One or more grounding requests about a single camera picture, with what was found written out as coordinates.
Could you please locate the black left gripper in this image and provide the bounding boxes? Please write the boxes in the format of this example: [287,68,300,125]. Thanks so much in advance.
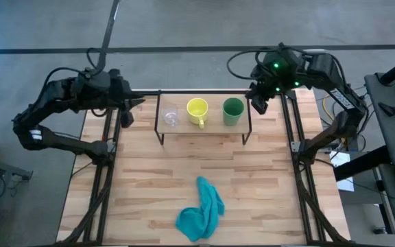
[114,80,146,111]

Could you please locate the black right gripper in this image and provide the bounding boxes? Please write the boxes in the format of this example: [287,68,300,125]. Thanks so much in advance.
[245,63,281,99]

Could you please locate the green plastic cup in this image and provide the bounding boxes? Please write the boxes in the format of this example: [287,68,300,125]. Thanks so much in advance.
[222,97,246,127]

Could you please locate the clear glass mug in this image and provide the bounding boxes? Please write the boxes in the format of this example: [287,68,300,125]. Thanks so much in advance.
[161,102,180,128]

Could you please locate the yellow plastic mug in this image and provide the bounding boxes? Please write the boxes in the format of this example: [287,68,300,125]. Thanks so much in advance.
[186,97,209,130]

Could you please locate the white paper sheet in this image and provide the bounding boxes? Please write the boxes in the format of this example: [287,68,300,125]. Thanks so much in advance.
[329,150,355,192]

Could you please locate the black desk support beam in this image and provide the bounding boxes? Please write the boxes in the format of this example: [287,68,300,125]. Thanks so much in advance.
[333,145,392,182]

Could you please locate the teal knitted cloth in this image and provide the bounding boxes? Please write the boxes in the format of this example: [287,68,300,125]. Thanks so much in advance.
[175,176,226,243]

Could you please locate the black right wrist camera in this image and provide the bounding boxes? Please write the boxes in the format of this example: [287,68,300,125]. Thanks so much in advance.
[251,94,270,116]

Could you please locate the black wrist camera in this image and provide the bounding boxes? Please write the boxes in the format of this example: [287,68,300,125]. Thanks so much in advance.
[120,109,135,129]
[251,94,270,116]

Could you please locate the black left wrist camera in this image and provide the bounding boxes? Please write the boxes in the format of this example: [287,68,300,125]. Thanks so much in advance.
[120,109,135,129]

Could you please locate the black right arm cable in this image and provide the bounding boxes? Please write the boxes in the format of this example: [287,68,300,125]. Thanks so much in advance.
[226,49,271,81]

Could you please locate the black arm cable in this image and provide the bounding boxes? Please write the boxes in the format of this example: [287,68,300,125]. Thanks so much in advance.
[86,47,108,75]
[226,49,271,81]

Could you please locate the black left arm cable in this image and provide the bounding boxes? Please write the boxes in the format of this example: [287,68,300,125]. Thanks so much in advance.
[86,47,108,75]

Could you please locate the yellow cable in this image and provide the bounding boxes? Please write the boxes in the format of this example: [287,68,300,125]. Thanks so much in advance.
[322,93,336,121]

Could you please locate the black aluminium support frame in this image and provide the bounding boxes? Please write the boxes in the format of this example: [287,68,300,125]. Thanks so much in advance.
[56,108,123,245]
[279,88,355,246]

